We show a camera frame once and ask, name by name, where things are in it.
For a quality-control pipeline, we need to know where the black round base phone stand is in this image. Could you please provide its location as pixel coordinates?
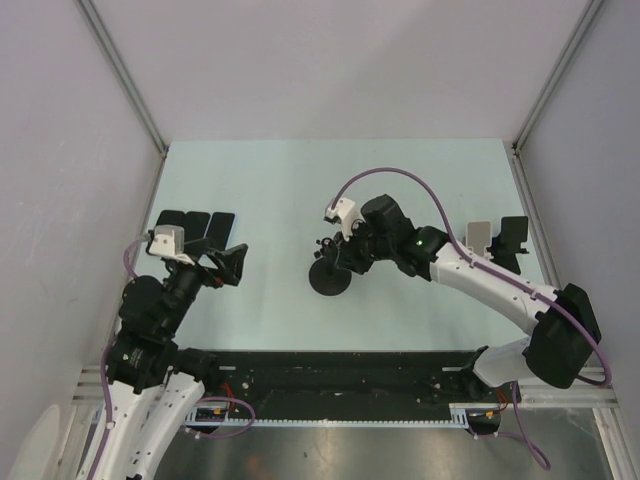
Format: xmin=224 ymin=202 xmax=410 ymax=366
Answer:
xmin=308 ymin=237 xmax=352 ymax=297

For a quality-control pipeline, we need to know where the black folding phone stand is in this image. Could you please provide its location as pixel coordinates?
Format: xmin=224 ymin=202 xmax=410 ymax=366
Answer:
xmin=488 ymin=216 xmax=529 ymax=275

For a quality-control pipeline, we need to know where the phone with light blue case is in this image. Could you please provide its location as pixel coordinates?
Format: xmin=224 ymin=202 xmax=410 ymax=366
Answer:
xmin=206 ymin=212 xmax=235 ymax=250

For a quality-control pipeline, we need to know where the white slotted cable duct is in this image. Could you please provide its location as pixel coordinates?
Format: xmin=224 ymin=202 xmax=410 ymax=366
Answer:
xmin=92 ymin=402 xmax=474 ymax=429

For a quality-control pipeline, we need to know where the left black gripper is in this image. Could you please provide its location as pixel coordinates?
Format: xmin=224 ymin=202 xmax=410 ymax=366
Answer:
xmin=161 ymin=237 xmax=248 ymax=334

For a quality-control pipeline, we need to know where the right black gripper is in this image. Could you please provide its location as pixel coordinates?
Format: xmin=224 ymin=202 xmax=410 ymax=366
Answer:
xmin=334 ymin=218 xmax=395 ymax=275

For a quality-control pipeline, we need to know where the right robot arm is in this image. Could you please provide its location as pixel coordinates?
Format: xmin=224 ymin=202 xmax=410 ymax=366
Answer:
xmin=325 ymin=195 xmax=601 ymax=401

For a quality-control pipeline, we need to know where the white phone stand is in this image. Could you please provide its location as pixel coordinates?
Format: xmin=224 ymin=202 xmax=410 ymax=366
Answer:
xmin=465 ymin=221 xmax=492 ymax=256

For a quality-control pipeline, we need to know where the left aluminium frame post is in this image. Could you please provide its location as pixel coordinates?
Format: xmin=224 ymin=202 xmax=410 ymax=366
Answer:
xmin=74 ymin=0 xmax=169 ymax=159

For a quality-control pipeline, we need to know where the aluminium frame post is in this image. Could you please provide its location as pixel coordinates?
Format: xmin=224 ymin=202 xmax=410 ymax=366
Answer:
xmin=510 ymin=0 xmax=609 ymax=159
xmin=74 ymin=0 xmax=169 ymax=159

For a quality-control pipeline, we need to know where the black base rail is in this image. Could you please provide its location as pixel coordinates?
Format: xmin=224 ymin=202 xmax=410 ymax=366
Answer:
xmin=216 ymin=351 xmax=511 ymax=422

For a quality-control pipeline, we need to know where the right aluminium frame post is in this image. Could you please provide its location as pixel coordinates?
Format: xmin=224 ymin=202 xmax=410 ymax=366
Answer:
xmin=510 ymin=0 xmax=609 ymax=159

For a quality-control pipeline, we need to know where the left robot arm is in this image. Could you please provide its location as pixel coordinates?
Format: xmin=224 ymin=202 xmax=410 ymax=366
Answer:
xmin=77 ymin=226 xmax=248 ymax=479

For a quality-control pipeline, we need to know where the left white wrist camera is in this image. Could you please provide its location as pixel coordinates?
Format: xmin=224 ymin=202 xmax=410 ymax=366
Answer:
xmin=146 ymin=225 xmax=195 ymax=265

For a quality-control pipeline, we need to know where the black phone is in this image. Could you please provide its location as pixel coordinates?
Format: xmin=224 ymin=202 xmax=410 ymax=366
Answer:
xmin=183 ymin=211 xmax=211 ymax=243
xmin=154 ymin=210 xmax=186 ymax=235

